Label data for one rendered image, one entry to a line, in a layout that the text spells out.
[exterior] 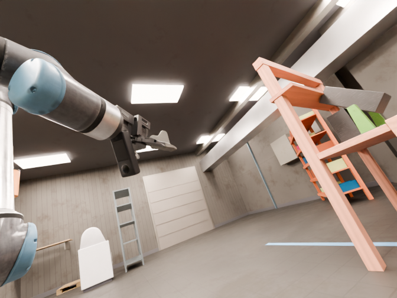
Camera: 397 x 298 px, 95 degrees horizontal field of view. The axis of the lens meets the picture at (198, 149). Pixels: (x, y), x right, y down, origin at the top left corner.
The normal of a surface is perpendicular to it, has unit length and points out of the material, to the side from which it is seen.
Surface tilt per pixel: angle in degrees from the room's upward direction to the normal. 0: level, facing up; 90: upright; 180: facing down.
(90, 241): 90
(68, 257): 90
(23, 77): 87
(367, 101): 90
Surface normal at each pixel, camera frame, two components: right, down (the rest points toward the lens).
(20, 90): -0.34, -0.27
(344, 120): -0.81, 0.07
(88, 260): 0.40, -0.44
